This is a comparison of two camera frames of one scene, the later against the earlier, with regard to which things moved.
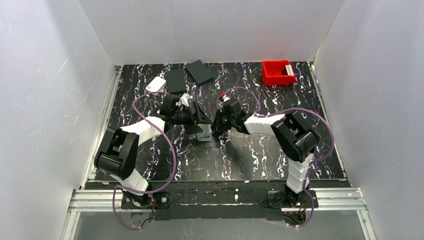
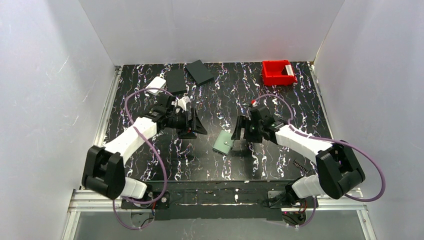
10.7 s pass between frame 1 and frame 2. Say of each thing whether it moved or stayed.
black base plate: stayed
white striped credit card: stayed
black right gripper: moved
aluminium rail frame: stayed
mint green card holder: moved
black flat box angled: stayed
